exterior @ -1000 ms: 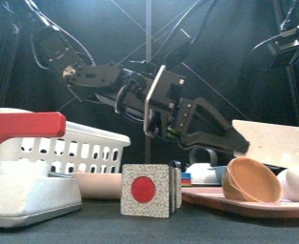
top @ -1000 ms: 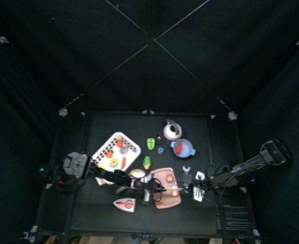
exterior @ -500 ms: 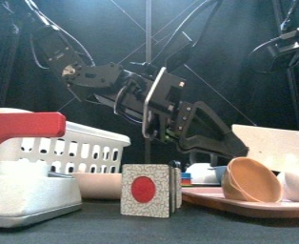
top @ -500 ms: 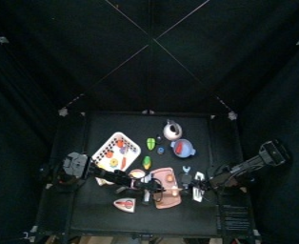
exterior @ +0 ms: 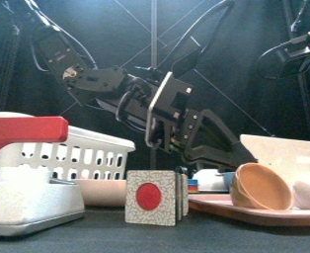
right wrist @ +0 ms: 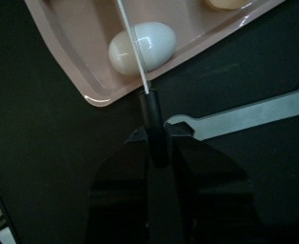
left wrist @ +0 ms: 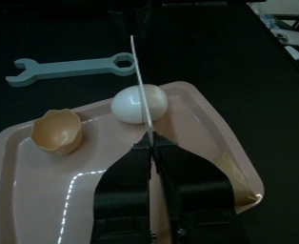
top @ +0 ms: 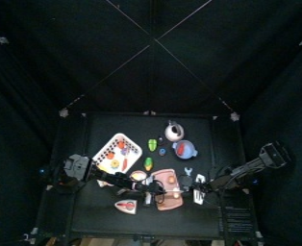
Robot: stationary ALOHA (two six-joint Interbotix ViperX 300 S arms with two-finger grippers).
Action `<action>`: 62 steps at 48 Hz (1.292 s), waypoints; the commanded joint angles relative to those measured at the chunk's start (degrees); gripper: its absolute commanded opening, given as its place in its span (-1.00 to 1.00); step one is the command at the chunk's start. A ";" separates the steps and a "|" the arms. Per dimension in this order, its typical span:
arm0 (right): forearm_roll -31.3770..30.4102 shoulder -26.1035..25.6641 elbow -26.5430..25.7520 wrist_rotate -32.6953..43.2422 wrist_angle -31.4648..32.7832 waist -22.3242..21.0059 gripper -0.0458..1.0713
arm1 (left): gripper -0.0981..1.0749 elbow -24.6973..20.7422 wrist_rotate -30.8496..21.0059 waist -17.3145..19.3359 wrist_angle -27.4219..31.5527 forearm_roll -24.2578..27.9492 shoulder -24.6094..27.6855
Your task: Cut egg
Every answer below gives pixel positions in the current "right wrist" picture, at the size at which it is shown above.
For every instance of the pink plastic tray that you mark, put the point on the pink plastic tray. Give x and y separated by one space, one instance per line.
71 47

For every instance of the grey toy wrench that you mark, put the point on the grey toy wrench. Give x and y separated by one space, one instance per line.
248 114

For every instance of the white blurry background object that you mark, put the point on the white blurry background object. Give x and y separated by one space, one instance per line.
5 236

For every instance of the cream toy food piece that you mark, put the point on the cream toy food piece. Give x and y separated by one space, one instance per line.
227 4

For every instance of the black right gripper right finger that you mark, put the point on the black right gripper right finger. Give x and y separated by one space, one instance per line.
211 197

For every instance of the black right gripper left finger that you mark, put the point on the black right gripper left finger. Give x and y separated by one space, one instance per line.
121 197

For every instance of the white toy egg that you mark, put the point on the white toy egg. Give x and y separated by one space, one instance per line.
159 41

